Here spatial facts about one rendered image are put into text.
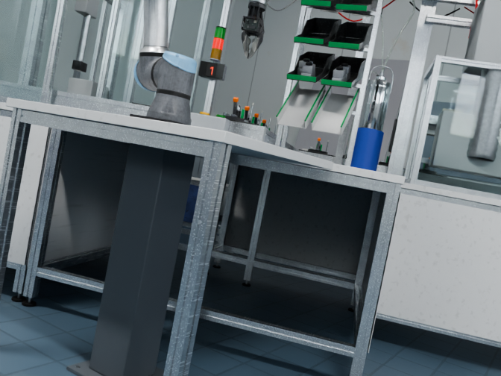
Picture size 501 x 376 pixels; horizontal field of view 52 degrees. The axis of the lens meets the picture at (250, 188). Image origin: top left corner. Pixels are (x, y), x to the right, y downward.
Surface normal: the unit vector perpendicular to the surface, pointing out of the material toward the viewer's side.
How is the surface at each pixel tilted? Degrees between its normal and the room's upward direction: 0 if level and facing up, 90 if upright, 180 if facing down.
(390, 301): 90
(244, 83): 90
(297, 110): 45
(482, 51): 90
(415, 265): 90
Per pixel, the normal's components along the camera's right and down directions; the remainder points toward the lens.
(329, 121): -0.12, -0.72
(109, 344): -0.51, -0.07
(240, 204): -0.20, 0.00
